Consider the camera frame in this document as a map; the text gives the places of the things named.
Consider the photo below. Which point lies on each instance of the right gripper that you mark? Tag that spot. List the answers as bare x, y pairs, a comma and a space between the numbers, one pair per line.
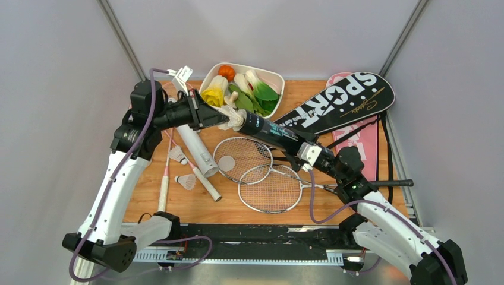
295, 162

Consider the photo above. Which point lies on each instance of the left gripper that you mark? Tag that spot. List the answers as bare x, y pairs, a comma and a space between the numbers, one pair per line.
200, 111

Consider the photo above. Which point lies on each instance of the shuttlecock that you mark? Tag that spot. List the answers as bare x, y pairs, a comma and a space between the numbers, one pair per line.
235, 118
188, 181
177, 154

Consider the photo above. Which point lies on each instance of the black shuttlecock tube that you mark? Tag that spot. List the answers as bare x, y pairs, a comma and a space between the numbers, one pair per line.
270, 133

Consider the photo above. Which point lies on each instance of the white tube cap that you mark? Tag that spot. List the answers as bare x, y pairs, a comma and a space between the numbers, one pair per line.
226, 163

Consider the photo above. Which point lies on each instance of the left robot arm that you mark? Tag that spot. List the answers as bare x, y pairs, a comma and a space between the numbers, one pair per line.
100, 239

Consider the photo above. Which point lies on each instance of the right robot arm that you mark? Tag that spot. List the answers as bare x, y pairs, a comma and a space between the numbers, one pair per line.
376, 224

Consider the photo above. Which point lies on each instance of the white shuttlecock tube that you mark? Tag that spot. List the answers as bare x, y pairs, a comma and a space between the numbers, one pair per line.
202, 159

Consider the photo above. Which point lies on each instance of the toy napa cabbage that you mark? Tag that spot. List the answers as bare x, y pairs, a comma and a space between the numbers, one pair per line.
215, 92

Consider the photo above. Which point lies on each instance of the toy mushroom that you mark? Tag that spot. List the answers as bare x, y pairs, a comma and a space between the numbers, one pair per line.
230, 99

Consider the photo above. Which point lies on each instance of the toy green leaf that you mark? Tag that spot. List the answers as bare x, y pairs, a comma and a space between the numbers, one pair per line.
244, 101

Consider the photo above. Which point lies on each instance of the shuttlecock by pink racket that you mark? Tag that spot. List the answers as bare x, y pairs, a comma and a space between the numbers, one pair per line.
177, 154

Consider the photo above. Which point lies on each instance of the pink racket rear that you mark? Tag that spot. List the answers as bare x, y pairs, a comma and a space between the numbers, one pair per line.
204, 181

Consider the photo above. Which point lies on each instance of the pink racket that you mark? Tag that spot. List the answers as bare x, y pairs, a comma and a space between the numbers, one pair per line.
204, 181
165, 178

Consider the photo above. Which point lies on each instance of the toy pumpkin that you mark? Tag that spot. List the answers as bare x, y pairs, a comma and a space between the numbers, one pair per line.
227, 72

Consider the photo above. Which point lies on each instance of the white racket lower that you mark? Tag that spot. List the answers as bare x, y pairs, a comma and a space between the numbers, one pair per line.
272, 189

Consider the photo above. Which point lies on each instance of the white racket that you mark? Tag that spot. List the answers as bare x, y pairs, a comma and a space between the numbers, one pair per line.
272, 189
254, 162

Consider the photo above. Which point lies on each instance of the white vegetable tray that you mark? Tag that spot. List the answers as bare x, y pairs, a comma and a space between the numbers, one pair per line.
275, 80

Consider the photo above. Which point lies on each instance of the white racket upper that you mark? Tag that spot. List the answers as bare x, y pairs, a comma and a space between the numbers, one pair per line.
254, 162

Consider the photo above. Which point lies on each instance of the toy bok choy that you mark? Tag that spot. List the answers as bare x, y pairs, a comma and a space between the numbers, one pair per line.
262, 94

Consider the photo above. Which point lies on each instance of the pink racket bag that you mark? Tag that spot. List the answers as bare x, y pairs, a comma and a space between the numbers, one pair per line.
366, 140

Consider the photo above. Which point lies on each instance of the black racket bag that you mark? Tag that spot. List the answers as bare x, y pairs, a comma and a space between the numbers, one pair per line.
354, 98

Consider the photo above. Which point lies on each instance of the pink racket front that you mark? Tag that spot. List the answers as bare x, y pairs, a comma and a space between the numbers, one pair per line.
165, 178

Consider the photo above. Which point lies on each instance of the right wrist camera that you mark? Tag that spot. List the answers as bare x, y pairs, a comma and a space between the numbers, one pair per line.
312, 153

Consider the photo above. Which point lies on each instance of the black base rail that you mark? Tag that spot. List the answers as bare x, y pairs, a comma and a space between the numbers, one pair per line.
248, 244

